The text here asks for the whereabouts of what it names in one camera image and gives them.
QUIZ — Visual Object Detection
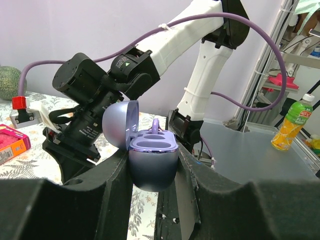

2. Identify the orange juice bottle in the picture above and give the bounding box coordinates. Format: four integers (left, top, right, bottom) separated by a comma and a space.
271, 93, 315, 151

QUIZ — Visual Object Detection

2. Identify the orange pink sponge box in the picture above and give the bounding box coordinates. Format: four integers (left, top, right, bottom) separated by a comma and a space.
0, 124, 31, 165

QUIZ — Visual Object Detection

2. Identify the floral table mat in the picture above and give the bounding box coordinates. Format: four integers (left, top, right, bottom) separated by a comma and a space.
0, 91, 168, 240

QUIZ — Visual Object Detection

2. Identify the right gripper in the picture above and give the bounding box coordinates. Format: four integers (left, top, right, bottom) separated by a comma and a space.
42, 91, 124, 184

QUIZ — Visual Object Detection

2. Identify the green melon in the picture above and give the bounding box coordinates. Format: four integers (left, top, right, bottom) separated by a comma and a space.
0, 66, 21, 101

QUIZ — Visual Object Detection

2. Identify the purple earbud charging case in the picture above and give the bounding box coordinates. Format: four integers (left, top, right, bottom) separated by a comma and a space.
102, 100, 178, 192

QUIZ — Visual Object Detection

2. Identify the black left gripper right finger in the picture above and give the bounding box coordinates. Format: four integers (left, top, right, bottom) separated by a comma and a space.
156, 145, 320, 240

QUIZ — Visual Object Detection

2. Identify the aluminium frame post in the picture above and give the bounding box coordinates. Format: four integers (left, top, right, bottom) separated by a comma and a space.
234, 0, 298, 131

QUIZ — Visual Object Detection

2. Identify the person in green shirt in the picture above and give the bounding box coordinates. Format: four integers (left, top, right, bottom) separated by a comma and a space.
289, 0, 320, 37

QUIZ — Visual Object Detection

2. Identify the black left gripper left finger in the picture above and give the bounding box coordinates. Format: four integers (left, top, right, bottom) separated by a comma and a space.
0, 150, 133, 240

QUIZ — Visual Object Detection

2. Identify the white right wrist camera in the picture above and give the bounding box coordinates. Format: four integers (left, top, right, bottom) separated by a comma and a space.
9, 96, 61, 133

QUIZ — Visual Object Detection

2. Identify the pink object in background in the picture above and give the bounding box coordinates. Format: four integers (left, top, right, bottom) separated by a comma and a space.
267, 72, 300, 91

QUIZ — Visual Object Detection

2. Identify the purple clip earbud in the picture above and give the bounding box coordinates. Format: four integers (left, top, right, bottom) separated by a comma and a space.
148, 118, 164, 134

